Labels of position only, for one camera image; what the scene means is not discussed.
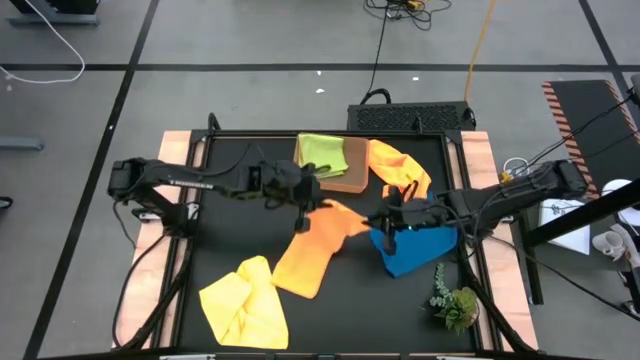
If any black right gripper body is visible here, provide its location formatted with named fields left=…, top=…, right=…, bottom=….
left=392, top=199, right=454, bottom=232

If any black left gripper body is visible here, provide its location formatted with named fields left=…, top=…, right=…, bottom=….
left=259, top=159, right=322, bottom=209

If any green microfiber towel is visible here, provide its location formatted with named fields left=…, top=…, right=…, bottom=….
left=295, top=132, right=350, bottom=180

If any blue microfiber towel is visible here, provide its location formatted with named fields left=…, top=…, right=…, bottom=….
left=368, top=192, right=460, bottom=279

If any orange microfiber towel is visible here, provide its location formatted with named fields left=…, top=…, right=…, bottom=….
left=271, top=198, right=372, bottom=300
left=367, top=138, right=433, bottom=201

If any yellow microfiber towel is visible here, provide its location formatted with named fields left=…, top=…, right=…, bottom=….
left=198, top=255, right=290, bottom=351

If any orange translucent plastic bin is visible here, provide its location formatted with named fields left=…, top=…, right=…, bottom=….
left=293, top=132, right=371, bottom=195

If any black perforated computer case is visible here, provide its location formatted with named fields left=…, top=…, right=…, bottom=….
left=347, top=101, right=477, bottom=133

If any wooden side board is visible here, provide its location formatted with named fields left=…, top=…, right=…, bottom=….
left=447, top=130, right=540, bottom=351
left=113, top=130, right=206, bottom=349

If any artificial succulent plant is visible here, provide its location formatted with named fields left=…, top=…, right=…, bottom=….
left=428, top=262, right=481, bottom=336

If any white paper sheet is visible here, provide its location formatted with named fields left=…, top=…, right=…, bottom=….
left=538, top=198, right=592, bottom=256

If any black aluminium stand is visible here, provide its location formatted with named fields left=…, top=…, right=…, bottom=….
left=517, top=177, right=640, bottom=307

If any white mug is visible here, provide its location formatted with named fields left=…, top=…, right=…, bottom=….
left=592, top=229, right=626, bottom=261

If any black mat orange striped edge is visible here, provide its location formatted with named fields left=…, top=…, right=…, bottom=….
left=542, top=78, right=640, bottom=201

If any white round object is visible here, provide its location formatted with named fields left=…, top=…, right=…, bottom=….
left=601, top=178, right=640, bottom=226

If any grey desk foot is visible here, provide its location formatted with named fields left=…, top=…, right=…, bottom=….
left=7, top=0, right=101, bottom=27

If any black aluminium table frame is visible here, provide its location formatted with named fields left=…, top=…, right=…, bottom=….
left=112, top=112, right=539, bottom=360

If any long black cable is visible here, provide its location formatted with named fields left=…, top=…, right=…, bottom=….
left=360, top=9, right=392, bottom=106

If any thick black cable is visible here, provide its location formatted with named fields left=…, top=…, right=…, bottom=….
left=469, top=233, right=640, bottom=322

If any long yellow cable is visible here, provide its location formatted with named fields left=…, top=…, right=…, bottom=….
left=463, top=0, right=498, bottom=103

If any tangled black cable bundle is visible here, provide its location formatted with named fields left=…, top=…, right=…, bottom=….
left=364, top=0, right=454, bottom=31

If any long white cable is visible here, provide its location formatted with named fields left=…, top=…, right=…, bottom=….
left=0, top=0, right=87, bottom=85

